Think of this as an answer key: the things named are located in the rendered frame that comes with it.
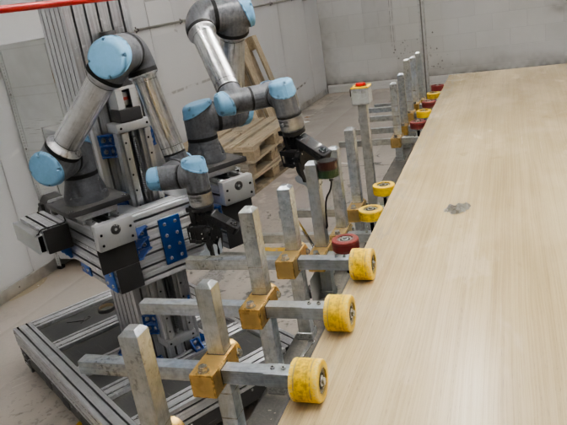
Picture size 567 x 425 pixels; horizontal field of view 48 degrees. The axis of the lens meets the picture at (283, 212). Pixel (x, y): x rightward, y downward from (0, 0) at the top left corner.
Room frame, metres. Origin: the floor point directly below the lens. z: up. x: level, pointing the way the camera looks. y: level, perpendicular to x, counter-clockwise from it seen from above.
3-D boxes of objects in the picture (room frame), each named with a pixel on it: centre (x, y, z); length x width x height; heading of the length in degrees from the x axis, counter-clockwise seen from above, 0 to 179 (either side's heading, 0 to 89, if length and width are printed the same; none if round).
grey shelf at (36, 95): (4.57, 1.26, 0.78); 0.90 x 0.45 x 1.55; 156
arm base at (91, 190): (2.15, 0.66, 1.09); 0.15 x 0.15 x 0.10
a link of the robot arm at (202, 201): (1.91, 0.25, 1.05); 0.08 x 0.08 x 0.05
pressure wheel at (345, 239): (1.75, -0.17, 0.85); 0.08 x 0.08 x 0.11
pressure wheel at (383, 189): (2.21, -0.37, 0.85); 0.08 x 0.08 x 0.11
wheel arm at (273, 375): (1.10, 0.23, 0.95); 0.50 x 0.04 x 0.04; 69
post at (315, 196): (1.82, -0.10, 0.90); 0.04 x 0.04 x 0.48; 69
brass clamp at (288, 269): (1.57, 0.00, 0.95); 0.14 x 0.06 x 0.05; 159
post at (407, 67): (3.69, -0.82, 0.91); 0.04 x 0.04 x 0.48; 69
